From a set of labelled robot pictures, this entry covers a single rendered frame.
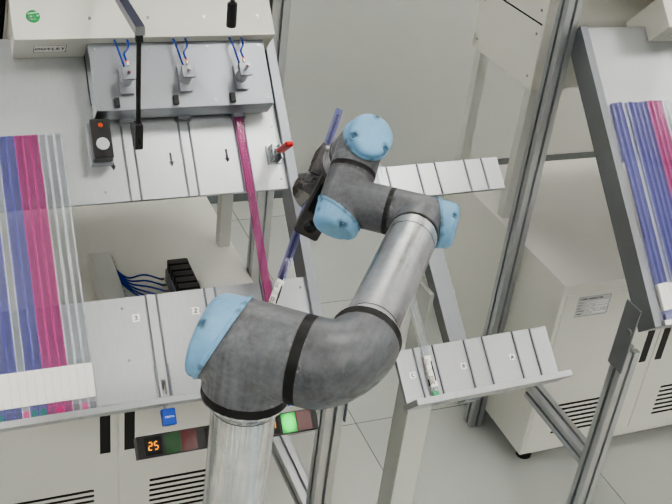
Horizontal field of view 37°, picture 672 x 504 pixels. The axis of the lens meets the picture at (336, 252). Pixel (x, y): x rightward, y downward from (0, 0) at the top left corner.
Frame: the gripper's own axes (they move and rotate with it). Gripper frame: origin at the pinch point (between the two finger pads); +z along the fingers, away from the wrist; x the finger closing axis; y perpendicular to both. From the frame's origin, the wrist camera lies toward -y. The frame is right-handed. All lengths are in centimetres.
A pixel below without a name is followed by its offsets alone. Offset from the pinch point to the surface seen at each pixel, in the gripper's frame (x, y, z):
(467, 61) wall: -64, 151, 163
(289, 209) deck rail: 1.2, 2.3, 10.7
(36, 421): 28, -54, 5
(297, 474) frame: -28, -40, 48
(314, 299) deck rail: -9.4, -13.4, 7.7
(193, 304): 11.4, -23.7, 8.2
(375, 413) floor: -58, -8, 105
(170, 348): 12.2, -33.0, 8.0
